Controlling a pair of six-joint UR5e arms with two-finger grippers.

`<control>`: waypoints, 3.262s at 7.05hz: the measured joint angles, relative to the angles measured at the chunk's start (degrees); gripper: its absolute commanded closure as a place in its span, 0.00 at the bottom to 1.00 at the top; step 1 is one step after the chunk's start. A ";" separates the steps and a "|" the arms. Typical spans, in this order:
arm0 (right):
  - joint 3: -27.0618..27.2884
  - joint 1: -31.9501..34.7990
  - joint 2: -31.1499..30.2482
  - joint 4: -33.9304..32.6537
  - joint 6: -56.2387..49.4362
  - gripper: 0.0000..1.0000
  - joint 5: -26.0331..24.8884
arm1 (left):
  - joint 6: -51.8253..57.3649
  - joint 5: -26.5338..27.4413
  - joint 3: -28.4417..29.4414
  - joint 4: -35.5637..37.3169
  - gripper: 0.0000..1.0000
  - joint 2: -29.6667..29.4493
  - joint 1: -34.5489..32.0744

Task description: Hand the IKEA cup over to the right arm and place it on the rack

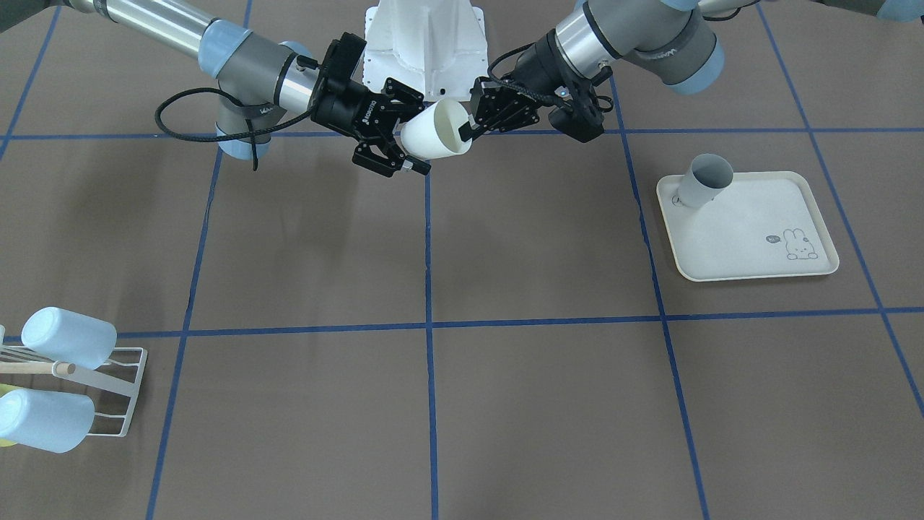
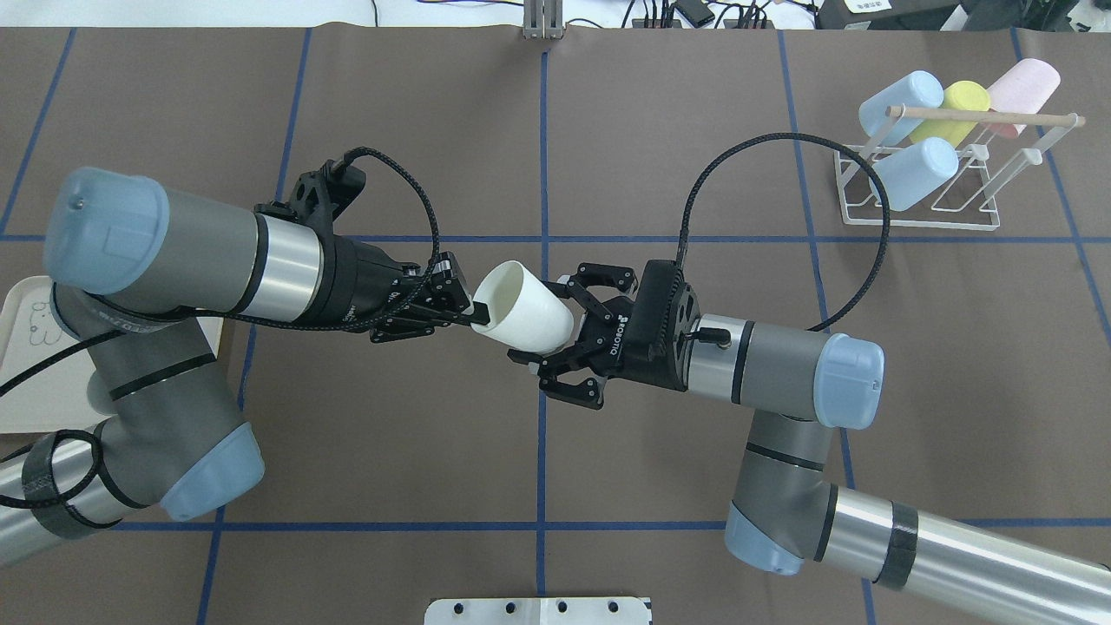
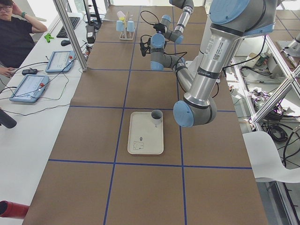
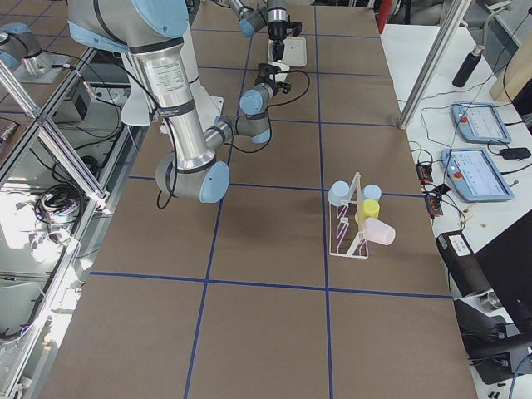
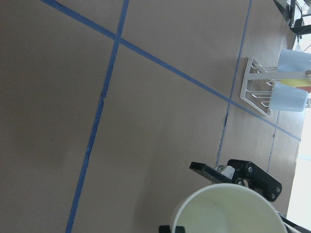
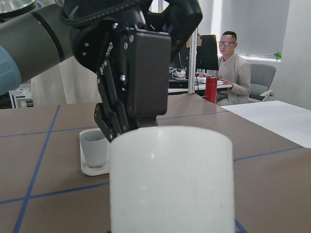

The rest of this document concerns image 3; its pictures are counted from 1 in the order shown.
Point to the light blue plastic cup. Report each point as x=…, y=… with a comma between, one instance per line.
x=120, y=26

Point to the pink plastic cup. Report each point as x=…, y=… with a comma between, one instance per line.
x=120, y=14

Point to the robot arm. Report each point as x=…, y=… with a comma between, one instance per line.
x=175, y=35
x=228, y=21

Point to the operator right hand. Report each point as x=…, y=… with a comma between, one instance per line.
x=16, y=10

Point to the operator left hand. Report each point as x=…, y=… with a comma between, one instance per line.
x=7, y=71

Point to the black box with label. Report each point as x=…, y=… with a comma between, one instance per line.
x=90, y=34

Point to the black monitor stand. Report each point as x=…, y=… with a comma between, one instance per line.
x=92, y=20

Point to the black computer mouse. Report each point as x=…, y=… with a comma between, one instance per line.
x=65, y=42

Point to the far blue teach pendant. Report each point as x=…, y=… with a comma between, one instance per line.
x=60, y=61

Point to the blue teach pendant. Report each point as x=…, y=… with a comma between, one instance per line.
x=60, y=61
x=30, y=89

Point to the cream plastic tray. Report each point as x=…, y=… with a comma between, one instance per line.
x=144, y=137

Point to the green plastic clamp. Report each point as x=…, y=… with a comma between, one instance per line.
x=48, y=37

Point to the black handheld device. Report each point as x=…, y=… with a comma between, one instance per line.
x=29, y=72

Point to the near blue teach pendant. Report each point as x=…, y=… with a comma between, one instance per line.
x=30, y=89

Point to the seated operator in black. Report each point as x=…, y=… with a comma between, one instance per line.
x=15, y=35

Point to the red cylinder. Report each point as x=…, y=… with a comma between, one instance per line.
x=13, y=210

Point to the white wire cup rack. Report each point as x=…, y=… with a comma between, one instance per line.
x=125, y=26

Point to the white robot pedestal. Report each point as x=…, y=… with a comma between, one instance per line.
x=204, y=60

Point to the aluminium frame post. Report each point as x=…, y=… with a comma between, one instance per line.
x=70, y=33

